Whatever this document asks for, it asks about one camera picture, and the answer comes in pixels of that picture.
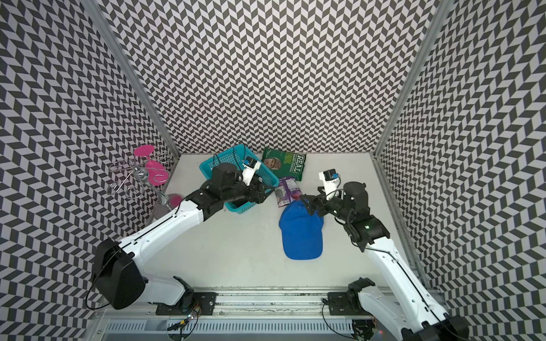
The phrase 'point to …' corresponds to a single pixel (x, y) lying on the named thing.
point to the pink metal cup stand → (145, 171)
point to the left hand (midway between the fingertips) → (263, 185)
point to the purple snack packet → (287, 191)
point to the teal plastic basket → (237, 156)
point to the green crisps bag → (285, 164)
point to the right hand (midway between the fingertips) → (310, 197)
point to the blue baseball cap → (302, 231)
